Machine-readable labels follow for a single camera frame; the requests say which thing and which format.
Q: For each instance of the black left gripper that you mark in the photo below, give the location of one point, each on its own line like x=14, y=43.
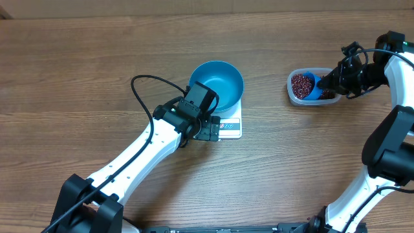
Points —
x=208, y=130

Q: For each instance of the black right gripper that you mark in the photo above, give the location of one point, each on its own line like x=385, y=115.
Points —
x=336, y=77

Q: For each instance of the blue plastic measuring scoop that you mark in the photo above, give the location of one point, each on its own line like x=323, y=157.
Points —
x=316, y=92

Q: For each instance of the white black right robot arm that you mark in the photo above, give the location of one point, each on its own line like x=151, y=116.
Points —
x=387, y=159

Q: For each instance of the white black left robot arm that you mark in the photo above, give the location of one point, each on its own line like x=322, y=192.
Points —
x=96, y=204

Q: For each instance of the white kitchen scale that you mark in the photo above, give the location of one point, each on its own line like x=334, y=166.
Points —
x=231, y=125

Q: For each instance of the teal blue bowl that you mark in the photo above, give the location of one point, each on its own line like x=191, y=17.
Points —
x=224, y=79

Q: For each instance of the red adzuki beans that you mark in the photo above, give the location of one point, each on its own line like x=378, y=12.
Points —
x=301, y=87

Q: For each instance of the clear plastic bean container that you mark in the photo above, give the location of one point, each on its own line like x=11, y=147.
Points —
x=298, y=102

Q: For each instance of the cardboard backdrop panel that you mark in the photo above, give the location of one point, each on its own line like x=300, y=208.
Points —
x=41, y=9

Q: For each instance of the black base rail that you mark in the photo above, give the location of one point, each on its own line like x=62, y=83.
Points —
x=279, y=228

